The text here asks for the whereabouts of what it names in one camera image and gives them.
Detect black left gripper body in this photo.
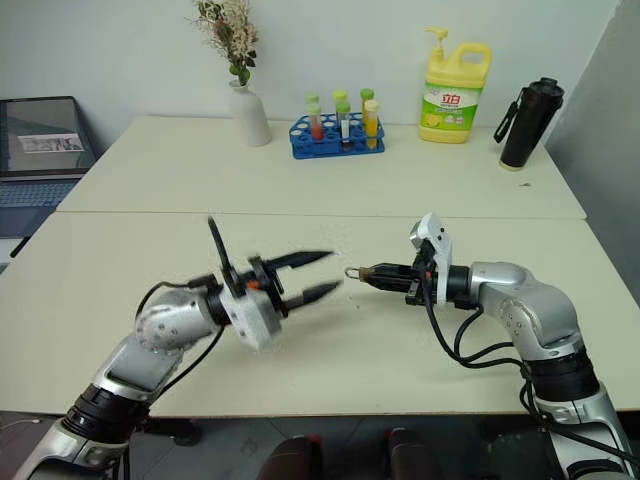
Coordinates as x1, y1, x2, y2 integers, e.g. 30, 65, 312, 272
243, 255, 292, 320

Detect black water bottle with strap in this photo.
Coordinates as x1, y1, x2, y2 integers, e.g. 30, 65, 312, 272
493, 76, 567, 173

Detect yellow dish soap bottle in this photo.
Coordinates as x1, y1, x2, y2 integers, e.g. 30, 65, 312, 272
418, 25, 493, 145

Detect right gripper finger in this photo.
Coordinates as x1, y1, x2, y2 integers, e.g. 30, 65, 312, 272
367, 262, 417, 279
369, 276, 417, 294

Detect dried flower bunch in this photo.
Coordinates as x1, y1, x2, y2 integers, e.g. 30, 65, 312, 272
186, 0, 260, 87

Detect clear green capped test tube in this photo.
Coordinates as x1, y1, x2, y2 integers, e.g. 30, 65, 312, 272
335, 101, 353, 152

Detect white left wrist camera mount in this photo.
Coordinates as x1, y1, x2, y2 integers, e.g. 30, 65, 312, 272
218, 282, 284, 352

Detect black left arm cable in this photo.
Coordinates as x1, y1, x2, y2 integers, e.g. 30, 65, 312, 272
134, 215, 242, 406

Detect yellow liquid test tube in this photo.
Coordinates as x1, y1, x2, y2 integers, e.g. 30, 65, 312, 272
363, 99, 382, 151

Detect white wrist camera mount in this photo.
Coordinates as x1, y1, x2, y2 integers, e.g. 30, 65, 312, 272
408, 211, 455, 306
218, 282, 284, 352

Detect dark rounded shape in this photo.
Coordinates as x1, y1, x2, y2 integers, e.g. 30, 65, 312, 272
383, 426, 442, 480
268, 433, 325, 480

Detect white ceramic vase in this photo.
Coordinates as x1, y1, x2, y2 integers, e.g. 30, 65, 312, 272
229, 79, 273, 148

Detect red liquid test tube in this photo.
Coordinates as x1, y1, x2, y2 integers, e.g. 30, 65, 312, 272
306, 102, 326, 143

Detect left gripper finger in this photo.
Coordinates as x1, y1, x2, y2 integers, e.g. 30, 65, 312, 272
260, 249, 336, 276
281, 280, 345, 311

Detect grey laptop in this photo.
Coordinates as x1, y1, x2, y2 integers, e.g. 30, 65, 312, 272
0, 95, 98, 239

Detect thin white cable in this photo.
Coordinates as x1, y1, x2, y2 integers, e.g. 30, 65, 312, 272
0, 417, 42, 433

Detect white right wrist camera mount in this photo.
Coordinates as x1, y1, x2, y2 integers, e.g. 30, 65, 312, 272
408, 211, 455, 306

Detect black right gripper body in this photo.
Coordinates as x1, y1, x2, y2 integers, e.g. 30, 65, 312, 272
402, 239, 438, 308

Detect blue test tube rack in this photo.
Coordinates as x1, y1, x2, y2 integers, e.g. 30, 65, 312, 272
288, 112, 388, 161

